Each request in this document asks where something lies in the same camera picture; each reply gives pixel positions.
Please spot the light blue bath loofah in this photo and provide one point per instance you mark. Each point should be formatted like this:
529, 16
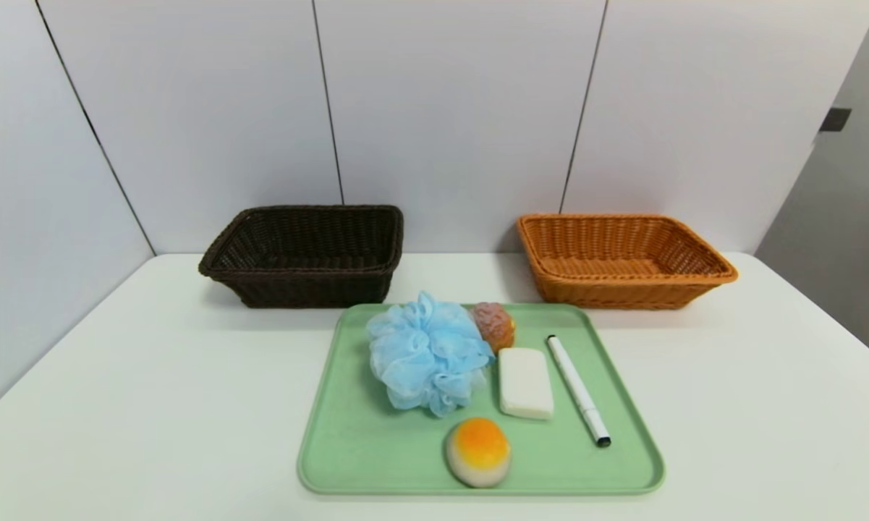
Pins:
423, 354

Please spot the white soap bar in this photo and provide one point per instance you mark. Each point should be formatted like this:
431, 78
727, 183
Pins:
524, 383

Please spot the dark brown wicker basket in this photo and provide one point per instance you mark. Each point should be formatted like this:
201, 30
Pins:
307, 253

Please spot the white marker pen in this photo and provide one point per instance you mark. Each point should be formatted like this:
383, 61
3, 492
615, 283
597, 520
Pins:
579, 391

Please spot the brown cream puff bun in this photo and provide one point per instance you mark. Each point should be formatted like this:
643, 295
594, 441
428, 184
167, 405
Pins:
498, 325

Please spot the dark square wall fixture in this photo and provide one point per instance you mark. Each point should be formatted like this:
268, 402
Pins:
836, 119

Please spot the orange and white egg bun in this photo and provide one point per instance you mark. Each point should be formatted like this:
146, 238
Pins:
477, 452

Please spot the light green plastic tray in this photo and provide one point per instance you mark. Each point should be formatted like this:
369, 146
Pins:
376, 434

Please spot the orange wicker basket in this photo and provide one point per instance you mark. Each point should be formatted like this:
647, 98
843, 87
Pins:
622, 253

